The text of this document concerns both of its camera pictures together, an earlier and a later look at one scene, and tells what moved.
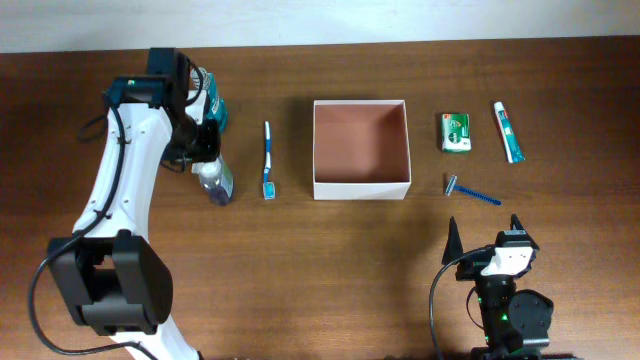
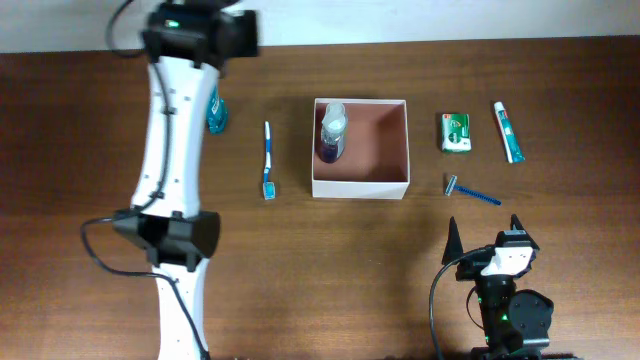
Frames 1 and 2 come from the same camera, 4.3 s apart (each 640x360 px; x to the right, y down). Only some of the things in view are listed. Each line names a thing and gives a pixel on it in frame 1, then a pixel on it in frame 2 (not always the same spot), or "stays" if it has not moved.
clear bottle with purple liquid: x=216 y=178 -> x=333 y=132
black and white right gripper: x=472 y=264 stays
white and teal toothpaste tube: x=511 y=144 stays
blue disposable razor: x=451 y=187 stays
